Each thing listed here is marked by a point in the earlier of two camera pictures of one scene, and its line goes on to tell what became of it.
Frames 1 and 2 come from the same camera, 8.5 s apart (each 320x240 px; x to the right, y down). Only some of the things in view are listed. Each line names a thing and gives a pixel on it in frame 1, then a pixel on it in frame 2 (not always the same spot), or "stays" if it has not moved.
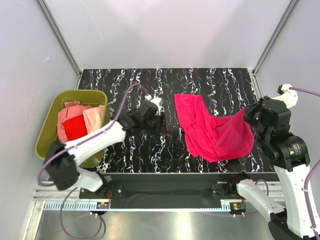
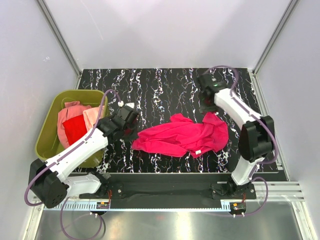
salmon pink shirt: x=72 y=110 stays
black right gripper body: x=251 y=114 to x=207 y=106
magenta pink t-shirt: x=213 y=138 to x=183 y=136
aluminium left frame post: x=61 y=40 stays
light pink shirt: x=93 y=118 stays
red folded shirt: x=75 y=128 stays
